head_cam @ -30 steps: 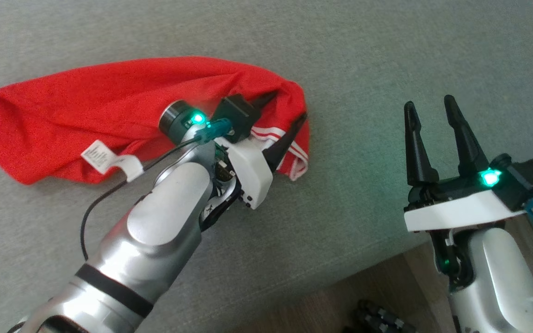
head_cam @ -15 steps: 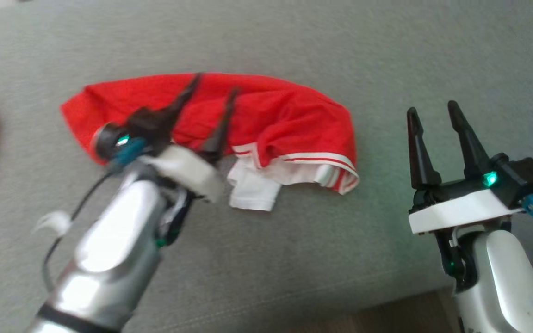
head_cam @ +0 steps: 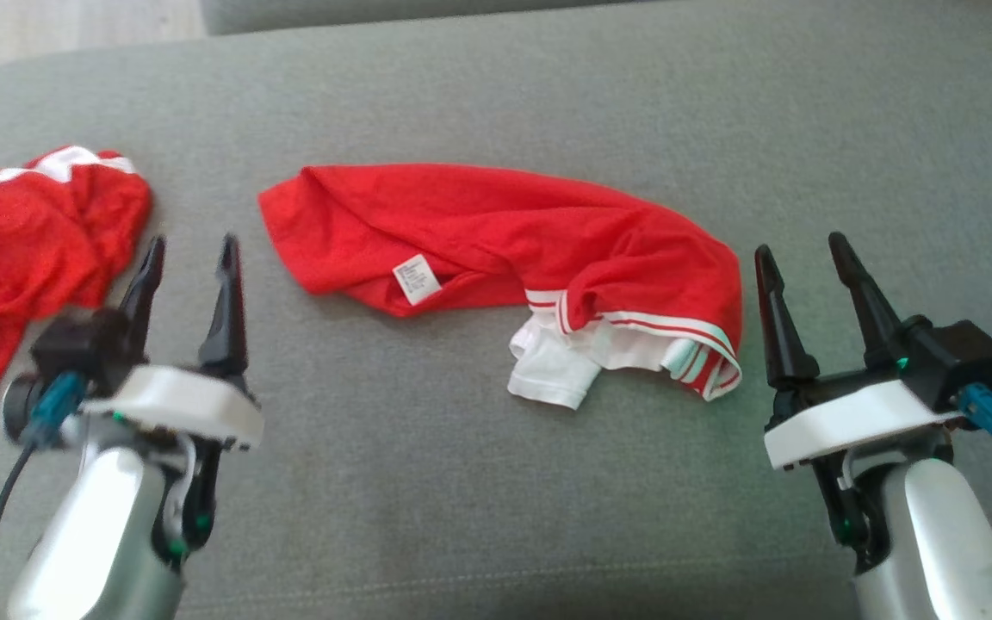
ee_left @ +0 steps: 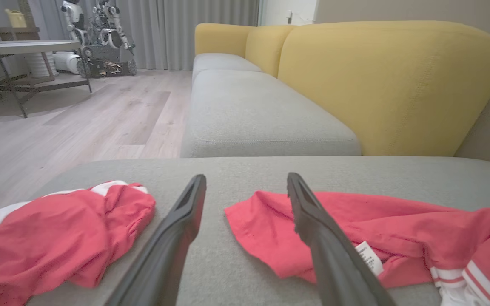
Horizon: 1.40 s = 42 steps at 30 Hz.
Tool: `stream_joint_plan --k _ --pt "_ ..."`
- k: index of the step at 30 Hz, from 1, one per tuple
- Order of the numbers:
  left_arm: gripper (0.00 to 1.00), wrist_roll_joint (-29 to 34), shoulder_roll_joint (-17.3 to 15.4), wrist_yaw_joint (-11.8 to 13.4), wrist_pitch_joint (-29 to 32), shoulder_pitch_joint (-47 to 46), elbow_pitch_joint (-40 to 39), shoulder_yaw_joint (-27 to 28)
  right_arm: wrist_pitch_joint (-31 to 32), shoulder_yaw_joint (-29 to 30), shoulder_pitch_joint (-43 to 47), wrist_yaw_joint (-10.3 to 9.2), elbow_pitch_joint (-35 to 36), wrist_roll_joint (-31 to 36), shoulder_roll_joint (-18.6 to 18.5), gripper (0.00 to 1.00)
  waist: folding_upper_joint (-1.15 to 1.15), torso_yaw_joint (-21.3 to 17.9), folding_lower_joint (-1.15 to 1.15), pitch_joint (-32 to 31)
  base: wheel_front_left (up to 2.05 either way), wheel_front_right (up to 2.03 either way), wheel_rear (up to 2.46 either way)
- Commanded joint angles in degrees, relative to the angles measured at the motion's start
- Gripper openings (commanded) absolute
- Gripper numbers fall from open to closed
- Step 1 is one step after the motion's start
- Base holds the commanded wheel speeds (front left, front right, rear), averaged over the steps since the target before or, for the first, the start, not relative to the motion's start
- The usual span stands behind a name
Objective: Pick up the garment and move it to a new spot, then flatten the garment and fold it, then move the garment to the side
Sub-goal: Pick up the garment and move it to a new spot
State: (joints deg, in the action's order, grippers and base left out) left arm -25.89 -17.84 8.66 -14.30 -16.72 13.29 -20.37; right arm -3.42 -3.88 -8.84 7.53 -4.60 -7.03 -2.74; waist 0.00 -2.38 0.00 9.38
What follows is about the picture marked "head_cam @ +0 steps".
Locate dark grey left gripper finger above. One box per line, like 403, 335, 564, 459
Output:
197, 232, 249, 380
117, 234, 167, 367

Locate red jersey with white trim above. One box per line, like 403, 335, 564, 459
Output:
257, 162, 745, 411

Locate grey sofa seat cushion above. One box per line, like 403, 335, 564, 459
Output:
199, 0, 660, 37

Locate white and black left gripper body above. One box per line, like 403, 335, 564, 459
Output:
81, 364, 265, 452

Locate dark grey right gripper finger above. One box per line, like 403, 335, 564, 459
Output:
828, 231, 907, 371
753, 244, 820, 388

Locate red shorts with white band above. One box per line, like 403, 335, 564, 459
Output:
0, 145, 153, 414

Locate black left cable teal plug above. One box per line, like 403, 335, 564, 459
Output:
0, 372, 89, 620

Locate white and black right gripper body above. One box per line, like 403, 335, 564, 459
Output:
763, 366, 968, 472

